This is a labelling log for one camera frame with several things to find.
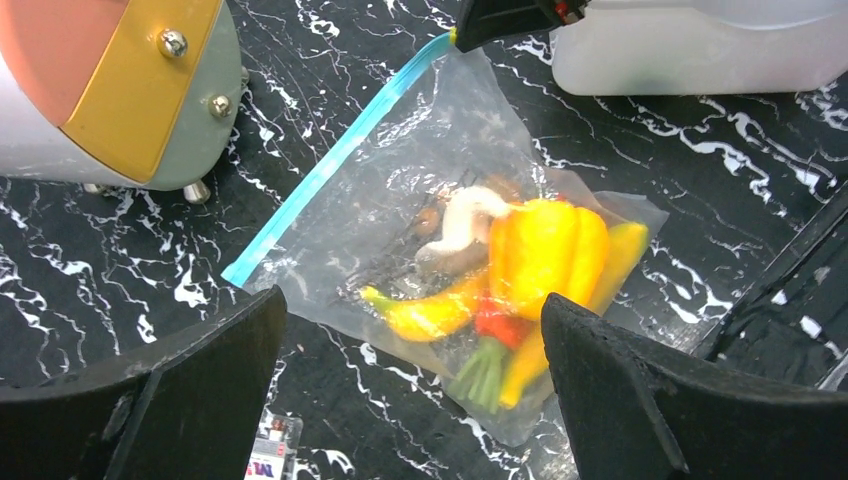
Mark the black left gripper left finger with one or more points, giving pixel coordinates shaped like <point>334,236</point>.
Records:
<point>184,407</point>

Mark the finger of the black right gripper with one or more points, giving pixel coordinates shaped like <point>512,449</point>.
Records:
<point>482,21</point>

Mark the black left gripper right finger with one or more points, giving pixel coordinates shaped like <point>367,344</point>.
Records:
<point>635,408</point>

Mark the yellow bell pepper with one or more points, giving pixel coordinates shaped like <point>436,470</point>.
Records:
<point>543,247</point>

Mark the white garlic head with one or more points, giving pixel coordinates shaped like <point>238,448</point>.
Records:
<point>461,224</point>

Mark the clear blue zip bag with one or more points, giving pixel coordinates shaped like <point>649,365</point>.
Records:
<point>441,122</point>

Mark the long yellow banana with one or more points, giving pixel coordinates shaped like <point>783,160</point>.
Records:
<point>434,317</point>

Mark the small clear wrapper packet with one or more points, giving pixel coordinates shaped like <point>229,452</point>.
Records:
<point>275,448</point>

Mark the white plastic bin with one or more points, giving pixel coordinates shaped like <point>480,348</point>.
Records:
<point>637,48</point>

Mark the round pastel drawer cabinet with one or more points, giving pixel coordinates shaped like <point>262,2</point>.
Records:
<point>103,94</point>

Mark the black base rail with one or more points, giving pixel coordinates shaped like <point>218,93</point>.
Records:
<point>791,324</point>

